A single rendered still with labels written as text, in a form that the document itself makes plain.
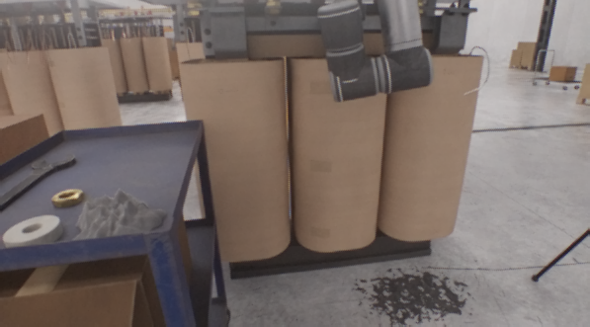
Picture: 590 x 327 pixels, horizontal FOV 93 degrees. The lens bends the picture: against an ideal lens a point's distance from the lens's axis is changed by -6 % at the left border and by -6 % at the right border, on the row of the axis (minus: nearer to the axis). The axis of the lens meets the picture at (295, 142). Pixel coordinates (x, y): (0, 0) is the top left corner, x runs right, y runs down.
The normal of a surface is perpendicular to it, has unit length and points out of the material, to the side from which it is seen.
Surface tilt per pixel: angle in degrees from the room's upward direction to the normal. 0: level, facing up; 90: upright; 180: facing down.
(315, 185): 90
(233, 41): 90
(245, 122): 90
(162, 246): 90
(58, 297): 26
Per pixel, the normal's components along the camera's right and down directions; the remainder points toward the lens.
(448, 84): 0.14, 0.32
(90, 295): 0.08, -0.71
